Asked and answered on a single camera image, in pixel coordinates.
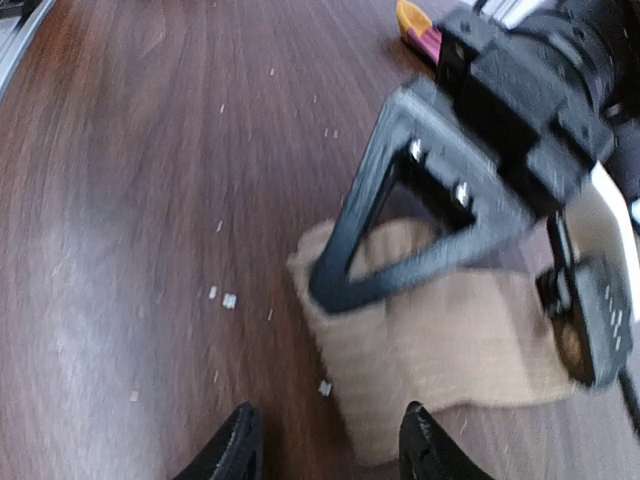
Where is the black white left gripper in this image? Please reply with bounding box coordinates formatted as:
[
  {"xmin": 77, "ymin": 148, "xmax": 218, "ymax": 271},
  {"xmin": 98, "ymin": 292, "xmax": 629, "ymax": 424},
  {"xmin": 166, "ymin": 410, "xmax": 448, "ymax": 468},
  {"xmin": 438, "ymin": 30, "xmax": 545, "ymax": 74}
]
[{"xmin": 309, "ymin": 1, "xmax": 639, "ymax": 314}]

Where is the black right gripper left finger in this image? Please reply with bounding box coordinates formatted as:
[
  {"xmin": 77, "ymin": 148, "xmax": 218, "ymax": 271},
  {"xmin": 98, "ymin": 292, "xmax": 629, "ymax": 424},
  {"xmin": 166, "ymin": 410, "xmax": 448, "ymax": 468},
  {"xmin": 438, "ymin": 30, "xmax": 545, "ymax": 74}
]
[{"xmin": 174, "ymin": 402, "xmax": 264, "ymax": 480}]

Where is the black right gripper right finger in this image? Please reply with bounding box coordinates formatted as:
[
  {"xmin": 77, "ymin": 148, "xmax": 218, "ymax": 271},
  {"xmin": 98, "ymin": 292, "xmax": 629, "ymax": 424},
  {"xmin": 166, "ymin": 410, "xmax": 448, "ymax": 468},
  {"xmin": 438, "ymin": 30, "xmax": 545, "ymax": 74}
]
[{"xmin": 398, "ymin": 401, "xmax": 493, "ymax": 480}]

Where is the purple orange striped sock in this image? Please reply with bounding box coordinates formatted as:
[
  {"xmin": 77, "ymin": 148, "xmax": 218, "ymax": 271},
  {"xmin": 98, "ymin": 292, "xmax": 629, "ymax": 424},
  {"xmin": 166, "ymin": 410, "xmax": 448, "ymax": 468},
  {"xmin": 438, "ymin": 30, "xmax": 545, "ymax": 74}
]
[{"xmin": 396, "ymin": 0, "xmax": 442, "ymax": 69}]

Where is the tan ribbed sock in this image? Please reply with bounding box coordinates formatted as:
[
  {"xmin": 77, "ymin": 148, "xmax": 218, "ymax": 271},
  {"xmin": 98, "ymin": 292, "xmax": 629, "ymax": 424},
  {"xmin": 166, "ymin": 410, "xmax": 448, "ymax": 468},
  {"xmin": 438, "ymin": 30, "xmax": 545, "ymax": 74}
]
[{"xmin": 288, "ymin": 221, "xmax": 575, "ymax": 467}]

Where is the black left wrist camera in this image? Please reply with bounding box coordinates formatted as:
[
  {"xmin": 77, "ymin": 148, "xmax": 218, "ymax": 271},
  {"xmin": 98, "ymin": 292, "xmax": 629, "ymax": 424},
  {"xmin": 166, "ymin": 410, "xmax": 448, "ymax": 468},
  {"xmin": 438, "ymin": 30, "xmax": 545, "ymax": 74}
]
[{"xmin": 536, "ymin": 256, "xmax": 633, "ymax": 388}]

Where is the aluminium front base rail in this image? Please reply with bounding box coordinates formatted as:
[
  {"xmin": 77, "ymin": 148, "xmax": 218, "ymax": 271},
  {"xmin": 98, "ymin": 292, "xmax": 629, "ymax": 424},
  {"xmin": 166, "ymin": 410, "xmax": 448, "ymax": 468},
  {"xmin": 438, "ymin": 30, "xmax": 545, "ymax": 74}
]
[{"xmin": 0, "ymin": 0, "xmax": 56, "ymax": 97}]

